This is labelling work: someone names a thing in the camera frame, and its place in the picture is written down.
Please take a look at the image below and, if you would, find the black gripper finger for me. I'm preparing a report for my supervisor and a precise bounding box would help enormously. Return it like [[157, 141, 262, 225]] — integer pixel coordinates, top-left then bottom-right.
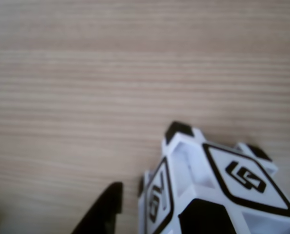
[[71, 182, 124, 234]]

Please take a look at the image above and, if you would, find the white cube house symbol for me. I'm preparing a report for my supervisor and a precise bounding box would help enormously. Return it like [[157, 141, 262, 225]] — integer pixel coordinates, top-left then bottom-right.
[[137, 121, 290, 234]]

